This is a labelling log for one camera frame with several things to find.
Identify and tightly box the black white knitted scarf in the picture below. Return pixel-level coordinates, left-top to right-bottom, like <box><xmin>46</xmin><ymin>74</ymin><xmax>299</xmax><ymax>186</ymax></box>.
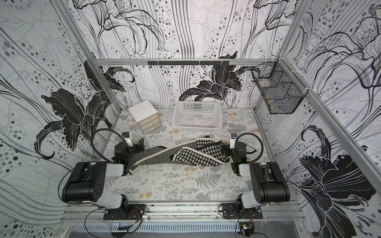
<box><xmin>129</xmin><ymin>137</ymin><xmax>230</xmax><ymax>174</ymax></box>

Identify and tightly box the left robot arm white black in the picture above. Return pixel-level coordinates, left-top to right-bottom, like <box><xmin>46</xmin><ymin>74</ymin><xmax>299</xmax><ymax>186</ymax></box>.
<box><xmin>61</xmin><ymin>139</ymin><xmax>144</xmax><ymax>214</ymax></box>

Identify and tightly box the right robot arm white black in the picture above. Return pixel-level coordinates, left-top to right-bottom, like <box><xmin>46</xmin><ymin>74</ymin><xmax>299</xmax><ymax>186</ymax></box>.
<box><xmin>222</xmin><ymin>142</ymin><xmax>291</xmax><ymax>211</ymax></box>

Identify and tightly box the white plastic perforated basket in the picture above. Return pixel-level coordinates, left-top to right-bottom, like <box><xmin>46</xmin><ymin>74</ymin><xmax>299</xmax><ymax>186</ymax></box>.
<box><xmin>172</xmin><ymin>101</ymin><xmax>223</xmax><ymax>133</ymax></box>

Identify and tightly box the small white drawer cabinet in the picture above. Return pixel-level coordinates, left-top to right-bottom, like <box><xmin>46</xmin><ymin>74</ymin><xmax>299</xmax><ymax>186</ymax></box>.
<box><xmin>129</xmin><ymin>100</ymin><xmax>162</xmax><ymax>134</ymax></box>

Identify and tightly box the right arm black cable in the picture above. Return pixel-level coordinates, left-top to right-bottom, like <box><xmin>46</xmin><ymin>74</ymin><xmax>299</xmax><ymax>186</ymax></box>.
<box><xmin>237</xmin><ymin>132</ymin><xmax>265</xmax><ymax>163</ymax></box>

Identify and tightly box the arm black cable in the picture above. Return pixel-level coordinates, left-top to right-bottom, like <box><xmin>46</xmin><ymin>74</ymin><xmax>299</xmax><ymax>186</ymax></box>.
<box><xmin>237</xmin><ymin>132</ymin><xmax>265</xmax><ymax>163</ymax></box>
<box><xmin>90</xmin><ymin>128</ymin><xmax>126</xmax><ymax>163</ymax></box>

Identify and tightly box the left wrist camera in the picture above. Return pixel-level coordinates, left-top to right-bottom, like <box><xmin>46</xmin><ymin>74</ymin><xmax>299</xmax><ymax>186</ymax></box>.
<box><xmin>122</xmin><ymin>132</ymin><xmax>134</xmax><ymax>147</ymax></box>

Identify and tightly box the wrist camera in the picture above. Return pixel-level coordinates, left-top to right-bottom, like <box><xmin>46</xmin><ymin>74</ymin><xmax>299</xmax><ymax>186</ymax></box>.
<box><xmin>122</xmin><ymin>132</ymin><xmax>134</xmax><ymax>147</ymax></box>
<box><xmin>230</xmin><ymin>133</ymin><xmax>238</xmax><ymax>149</ymax></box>

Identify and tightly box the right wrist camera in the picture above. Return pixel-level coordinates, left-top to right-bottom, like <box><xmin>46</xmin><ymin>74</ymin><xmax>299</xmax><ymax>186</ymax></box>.
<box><xmin>230</xmin><ymin>133</ymin><xmax>238</xmax><ymax>149</ymax></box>

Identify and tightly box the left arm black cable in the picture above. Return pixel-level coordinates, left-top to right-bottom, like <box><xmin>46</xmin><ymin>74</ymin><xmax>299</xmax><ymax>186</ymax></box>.
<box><xmin>90</xmin><ymin>128</ymin><xmax>126</xmax><ymax>163</ymax></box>

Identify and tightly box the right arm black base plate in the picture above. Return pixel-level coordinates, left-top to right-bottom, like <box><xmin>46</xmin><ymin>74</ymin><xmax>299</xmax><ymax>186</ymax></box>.
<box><xmin>218</xmin><ymin>203</ymin><xmax>263</xmax><ymax>220</ymax></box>

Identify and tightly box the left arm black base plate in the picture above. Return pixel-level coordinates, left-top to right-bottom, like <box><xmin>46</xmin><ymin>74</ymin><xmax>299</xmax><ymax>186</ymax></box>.
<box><xmin>103</xmin><ymin>204</ymin><xmax>146</xmax><ymax>221</ymax></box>

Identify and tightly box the black wire wall basket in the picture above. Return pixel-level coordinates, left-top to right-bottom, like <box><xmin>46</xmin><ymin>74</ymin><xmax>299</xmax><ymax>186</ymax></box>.
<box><xmin>251</xmin><ymin>59</ymin><xmax>305</xmax><ymax>115</ymax></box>

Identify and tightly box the white slotted cable duct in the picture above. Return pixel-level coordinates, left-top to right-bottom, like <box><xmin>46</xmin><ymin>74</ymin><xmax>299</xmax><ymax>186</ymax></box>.
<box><xmin>69</xmin><ymin>222</ymin><xmax>239</xmax><ymax>233</ymax></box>

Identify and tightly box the black bar on rail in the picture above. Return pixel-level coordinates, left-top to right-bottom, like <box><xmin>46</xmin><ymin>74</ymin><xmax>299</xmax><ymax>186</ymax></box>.
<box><xmin>147</xmin><ymin>60</ymin><xmax>230</xmax><ymax>66</ymax></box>

